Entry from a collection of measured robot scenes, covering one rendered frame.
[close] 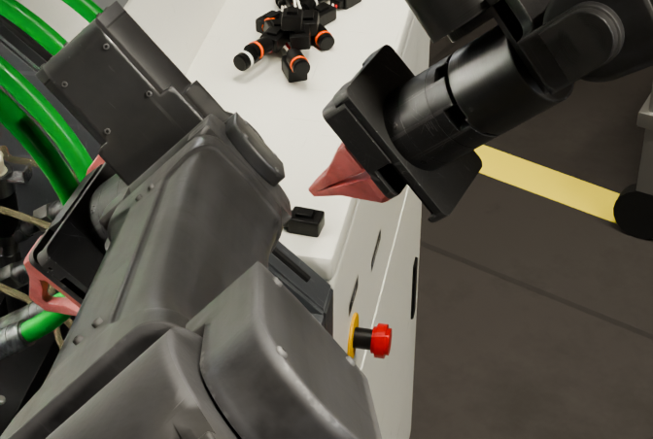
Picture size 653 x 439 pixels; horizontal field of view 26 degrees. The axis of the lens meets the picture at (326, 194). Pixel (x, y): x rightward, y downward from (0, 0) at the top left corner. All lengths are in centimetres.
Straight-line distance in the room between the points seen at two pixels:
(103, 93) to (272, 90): 83
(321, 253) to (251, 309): 99
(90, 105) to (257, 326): 43
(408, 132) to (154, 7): 68
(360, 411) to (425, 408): 224
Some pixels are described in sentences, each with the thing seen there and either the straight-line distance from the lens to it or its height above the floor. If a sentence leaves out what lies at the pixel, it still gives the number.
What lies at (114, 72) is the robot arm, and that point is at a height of 142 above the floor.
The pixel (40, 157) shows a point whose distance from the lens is 83.
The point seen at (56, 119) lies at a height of 129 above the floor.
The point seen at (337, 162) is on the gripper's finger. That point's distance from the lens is 89.
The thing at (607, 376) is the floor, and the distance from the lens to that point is 265.
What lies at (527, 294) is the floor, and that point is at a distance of 280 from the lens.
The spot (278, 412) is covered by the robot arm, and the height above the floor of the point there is 158.
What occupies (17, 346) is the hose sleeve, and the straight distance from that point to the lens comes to 93.
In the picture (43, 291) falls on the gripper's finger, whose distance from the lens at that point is 86.
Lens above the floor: 177
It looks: 36 degrees down
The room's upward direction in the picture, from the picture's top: straight up
